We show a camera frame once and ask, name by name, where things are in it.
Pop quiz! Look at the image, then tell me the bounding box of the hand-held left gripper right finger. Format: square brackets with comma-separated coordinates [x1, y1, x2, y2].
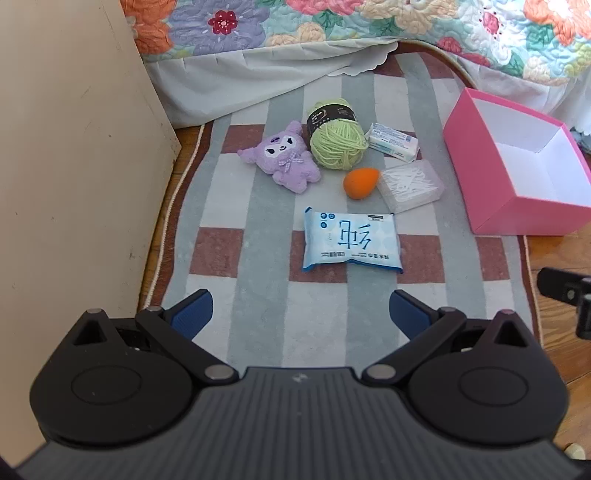
[362, 290, 532, 384]

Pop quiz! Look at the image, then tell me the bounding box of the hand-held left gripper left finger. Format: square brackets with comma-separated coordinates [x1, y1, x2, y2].
[68, 289, 240, 384]

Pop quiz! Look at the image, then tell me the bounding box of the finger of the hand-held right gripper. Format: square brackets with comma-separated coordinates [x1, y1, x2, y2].
[537, 267, 591, 342]

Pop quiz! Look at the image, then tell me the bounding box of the pink cardboard box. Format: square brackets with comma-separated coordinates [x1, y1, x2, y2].
[442, 88, 591, 236]

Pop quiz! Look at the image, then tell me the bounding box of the purple plush toy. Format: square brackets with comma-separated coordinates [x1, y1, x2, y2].
[237, 120, 322, 191]

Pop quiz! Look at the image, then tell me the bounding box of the green yarn ball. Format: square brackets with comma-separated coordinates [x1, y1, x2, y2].
[306, 97, 370, 171]

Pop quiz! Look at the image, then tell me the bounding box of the checkered striped rug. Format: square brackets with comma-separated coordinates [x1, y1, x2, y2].
[139, 41, 541, 365]

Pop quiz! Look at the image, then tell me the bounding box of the blue tissue packet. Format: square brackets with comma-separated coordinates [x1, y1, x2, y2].
[301, 206, 403, 274]

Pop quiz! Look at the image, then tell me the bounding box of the clear cotton swab box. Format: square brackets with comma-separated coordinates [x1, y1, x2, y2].
[376, 160, 445, 214]

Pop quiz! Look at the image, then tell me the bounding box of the orange makeup sponge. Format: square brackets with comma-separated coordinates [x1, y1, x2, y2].
[342, 167, 382, 200]

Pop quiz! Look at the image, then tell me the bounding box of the white soap bar packet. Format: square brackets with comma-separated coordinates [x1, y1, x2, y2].
[365, 122, 420, 162]

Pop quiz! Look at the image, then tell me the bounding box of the floral quilted bedspread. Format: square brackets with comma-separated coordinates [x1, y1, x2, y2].
[119, 0, 591, 88]

